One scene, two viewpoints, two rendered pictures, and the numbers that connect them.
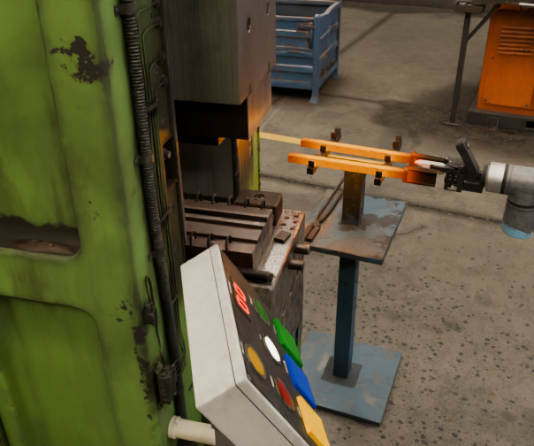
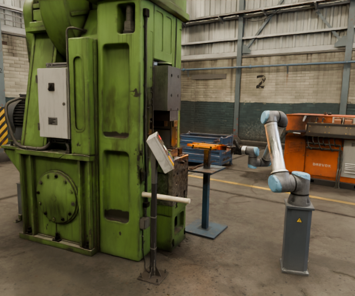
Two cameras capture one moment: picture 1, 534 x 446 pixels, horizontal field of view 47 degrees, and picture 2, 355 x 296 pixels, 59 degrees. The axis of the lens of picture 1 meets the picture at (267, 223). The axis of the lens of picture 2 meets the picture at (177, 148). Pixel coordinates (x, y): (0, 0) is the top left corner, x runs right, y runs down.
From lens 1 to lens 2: 171 cm
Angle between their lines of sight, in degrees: 23
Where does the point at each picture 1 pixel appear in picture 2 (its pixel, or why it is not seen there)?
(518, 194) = (250, 153)
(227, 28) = (166, 94)
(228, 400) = (152, 140)
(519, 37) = (295, 145)
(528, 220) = (253, 161)
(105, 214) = (135, 125)
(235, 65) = (167, 101)
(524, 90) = (300, 165)
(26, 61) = (124, 96)
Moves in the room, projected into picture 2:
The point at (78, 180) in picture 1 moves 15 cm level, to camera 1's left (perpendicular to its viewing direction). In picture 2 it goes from (130, 118) to (114, 117)
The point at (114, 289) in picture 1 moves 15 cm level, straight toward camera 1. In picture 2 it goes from (134, 145) to (134, 147)
